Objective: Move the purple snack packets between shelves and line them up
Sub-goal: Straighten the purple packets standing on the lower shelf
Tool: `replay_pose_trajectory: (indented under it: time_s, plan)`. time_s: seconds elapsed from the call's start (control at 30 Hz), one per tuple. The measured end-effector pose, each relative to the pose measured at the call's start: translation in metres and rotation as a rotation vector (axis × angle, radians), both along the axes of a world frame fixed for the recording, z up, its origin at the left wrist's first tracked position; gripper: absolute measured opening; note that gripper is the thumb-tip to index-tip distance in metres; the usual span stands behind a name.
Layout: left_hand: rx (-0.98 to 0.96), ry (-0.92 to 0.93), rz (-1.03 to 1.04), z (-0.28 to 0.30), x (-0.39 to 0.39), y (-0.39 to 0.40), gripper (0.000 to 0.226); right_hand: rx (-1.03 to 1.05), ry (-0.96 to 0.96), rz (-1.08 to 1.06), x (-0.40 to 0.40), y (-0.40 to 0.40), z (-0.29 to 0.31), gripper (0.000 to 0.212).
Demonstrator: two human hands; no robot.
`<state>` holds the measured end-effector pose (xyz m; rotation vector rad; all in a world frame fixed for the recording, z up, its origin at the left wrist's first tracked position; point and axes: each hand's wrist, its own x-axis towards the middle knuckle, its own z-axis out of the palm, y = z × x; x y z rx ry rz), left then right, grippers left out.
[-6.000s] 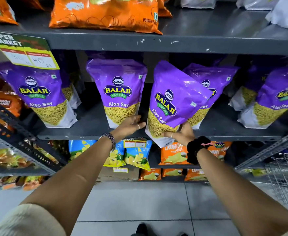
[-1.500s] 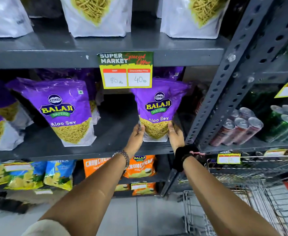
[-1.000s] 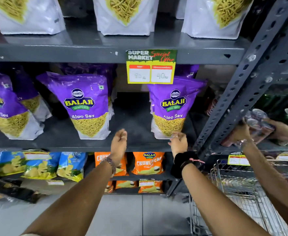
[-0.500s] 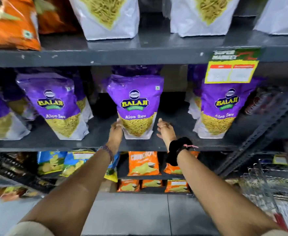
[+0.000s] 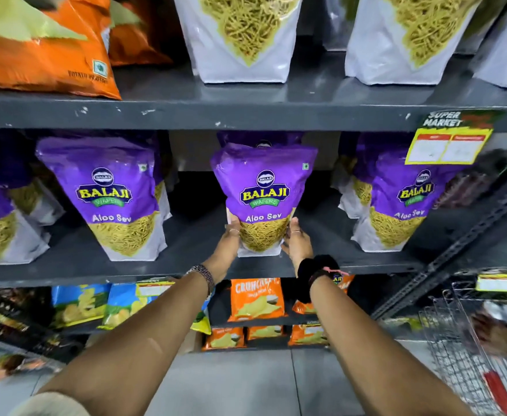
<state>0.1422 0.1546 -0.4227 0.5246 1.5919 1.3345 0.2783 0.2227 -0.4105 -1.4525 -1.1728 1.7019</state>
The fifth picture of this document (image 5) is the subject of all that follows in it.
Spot person's right hand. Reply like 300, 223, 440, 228
281, 217, 315, 275

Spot person's left hand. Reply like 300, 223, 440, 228
202, 215, 242, 284

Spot purple snack packet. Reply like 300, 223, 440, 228
210, 143, 318, 258

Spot person's right forearm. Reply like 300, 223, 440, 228
310, 276, 475, 416

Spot person's left forearm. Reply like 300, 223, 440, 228
39, 270, 215, 416

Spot black hair scrunchie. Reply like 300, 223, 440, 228
297, 255, 341, 304

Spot grey metal shelf board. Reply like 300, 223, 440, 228
0, 36, 507, 133
0, 169, 507, 287

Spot pink wrist band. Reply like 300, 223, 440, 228
307, 266, 349, 287

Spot small orange chip bag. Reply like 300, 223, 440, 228
202, 327, 246, 351
288, 323, 330, 346
291, 274, 355, 315
228, 278, 285, 322
247, 326, 285, 341

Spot yellow chip bag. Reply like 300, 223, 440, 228
190, 299, 213, 336

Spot small yellow price label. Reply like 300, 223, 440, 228
476, 274, 507, 293
135, 278, 177, 298

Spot row of purple pouches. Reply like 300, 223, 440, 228
0, 131, 468, 265

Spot blue chip bag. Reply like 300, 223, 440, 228
97, 283, 159, 330
51, 284, 112, 330

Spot dark packet with green cap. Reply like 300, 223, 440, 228
435, 149, 507, 210

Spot large orange chip bag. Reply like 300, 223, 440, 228
108, 0, 180, 67
0, 0, 122, 101

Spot dark packets in cart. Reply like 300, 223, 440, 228
470, 301, 507, 369

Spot row of dark snack packets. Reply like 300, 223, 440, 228
0, 288, 85, 364

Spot white sleeve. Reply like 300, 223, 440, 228
8, 392, 91, 416

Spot beaded wrist bracelet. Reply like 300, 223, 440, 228
185, 264, 216, 296

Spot wire shopping cart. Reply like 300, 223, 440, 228
418, 279, 507, 416

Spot red cart handle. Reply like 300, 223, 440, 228
483, 371, 507, 416

